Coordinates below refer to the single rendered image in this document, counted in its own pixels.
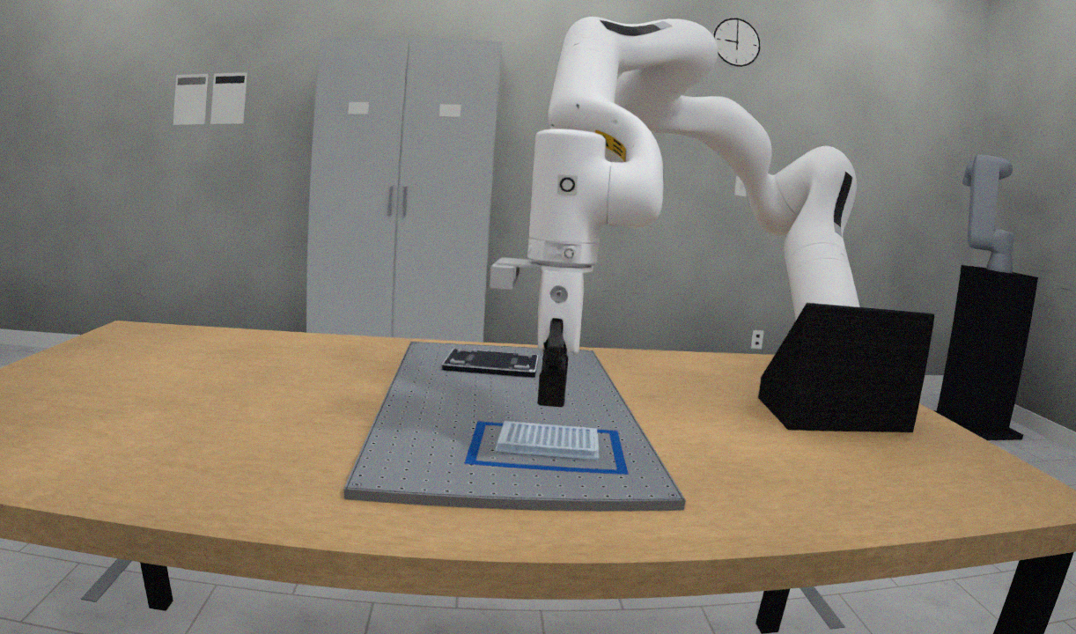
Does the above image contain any blue rectangular tape outline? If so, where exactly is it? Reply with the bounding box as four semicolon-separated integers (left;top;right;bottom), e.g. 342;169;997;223
464;421;628;475

